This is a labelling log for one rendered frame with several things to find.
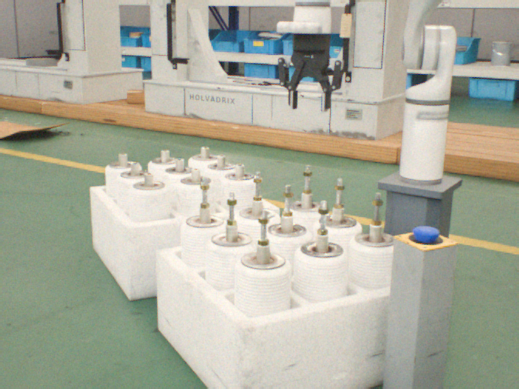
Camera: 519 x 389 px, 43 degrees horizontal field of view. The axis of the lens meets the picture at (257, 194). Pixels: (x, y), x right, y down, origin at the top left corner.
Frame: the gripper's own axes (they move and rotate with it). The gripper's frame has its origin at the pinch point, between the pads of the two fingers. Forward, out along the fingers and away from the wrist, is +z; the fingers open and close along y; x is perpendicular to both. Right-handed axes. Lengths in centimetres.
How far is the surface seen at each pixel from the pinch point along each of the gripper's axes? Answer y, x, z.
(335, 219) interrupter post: -9.8, 7.5, 21.3
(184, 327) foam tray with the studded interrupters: 11, 30, 40
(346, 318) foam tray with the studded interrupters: -19.8, 26.8, 31.9
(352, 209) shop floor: 18, -83, 47
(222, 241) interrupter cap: 4.1, 28.1, 21.9
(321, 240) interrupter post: -13.5, 23.8, 20.0
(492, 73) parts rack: 28, -430, 26
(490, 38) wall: 91, -810, 11
